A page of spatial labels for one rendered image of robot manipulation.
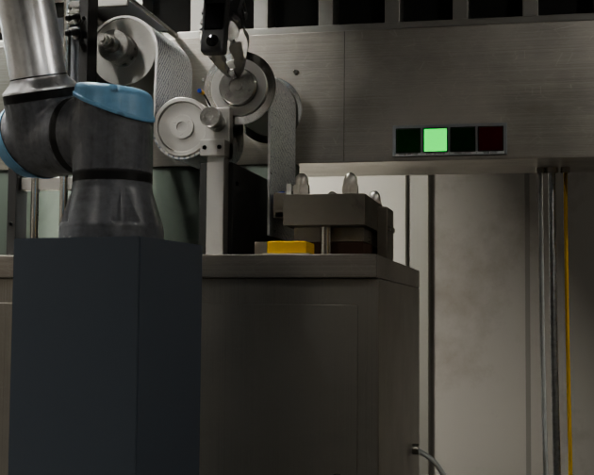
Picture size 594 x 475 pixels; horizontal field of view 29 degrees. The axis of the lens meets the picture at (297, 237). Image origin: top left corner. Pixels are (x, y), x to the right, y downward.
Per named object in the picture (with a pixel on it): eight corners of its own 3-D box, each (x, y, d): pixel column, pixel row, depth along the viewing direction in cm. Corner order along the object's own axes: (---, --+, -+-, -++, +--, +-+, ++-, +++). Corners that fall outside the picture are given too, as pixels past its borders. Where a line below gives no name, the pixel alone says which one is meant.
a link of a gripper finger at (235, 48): (256, 60, 231) (245, 22, 224) (252, 78, 227) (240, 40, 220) (241, 61, 231) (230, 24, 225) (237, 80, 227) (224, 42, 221)
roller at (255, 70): (223, 124, 230) (202, 73, 232) (255, 144, 255) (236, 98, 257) (275, 99, 228) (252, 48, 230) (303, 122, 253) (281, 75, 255)
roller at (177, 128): (153, 156, 233) (154, 97, 234) (190, 171, 258) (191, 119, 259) (209, 155, 231) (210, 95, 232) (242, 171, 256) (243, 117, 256)
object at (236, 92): (222, 107, 229) (216, 71, 230) (224, 109, 231) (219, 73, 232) (257, 100, 228) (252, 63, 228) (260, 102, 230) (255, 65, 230)
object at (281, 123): (267, 189, 228) (268, 97, 230) (292, 201, 251) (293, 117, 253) (270, 189, 228) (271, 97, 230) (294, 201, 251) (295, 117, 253)
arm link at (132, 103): (112, 167, 160) (114, 70, 161) (46, 173, 168) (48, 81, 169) (171, 175, 170) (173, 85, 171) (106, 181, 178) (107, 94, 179)
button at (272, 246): (267, 254, 199) (267, 240, 200) (275, 256, 206) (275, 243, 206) (306, 254, 198) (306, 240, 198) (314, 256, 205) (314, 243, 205)
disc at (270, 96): (221, 137, 231) (192, 71, 233) (222, 137, 231) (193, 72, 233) (287, 104, 228) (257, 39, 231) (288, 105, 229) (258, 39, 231)
